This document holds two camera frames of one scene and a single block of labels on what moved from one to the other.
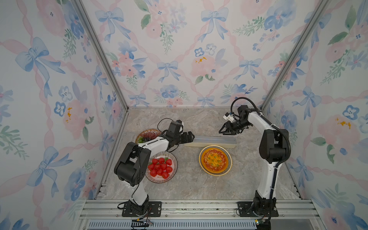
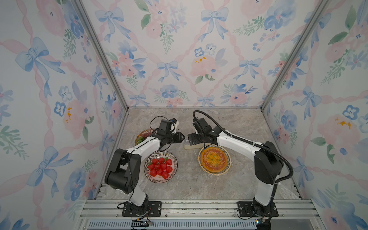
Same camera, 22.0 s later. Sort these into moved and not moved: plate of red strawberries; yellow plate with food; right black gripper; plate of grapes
Moved: right black gripper
Not moved: yellow plate with food; plate of grapes; plate of red strawberries
